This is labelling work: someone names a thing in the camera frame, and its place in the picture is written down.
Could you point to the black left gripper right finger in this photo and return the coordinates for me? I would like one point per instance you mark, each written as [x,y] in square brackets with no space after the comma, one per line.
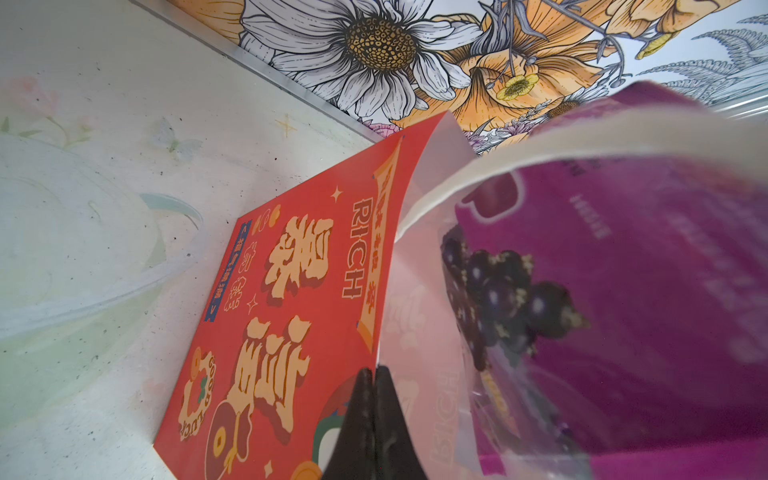
[396,458]

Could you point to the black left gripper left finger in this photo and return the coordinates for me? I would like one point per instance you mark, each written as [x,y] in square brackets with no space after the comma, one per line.
[353,457]

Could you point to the red paper gift bag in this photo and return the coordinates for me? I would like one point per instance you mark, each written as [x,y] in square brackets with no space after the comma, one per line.
[339,274]

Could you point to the purple grape snack bag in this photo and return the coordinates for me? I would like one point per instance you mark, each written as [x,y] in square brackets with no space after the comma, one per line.
[613,319]

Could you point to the clear plastic bowl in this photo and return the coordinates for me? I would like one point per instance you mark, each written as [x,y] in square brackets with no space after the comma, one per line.
[76,240]

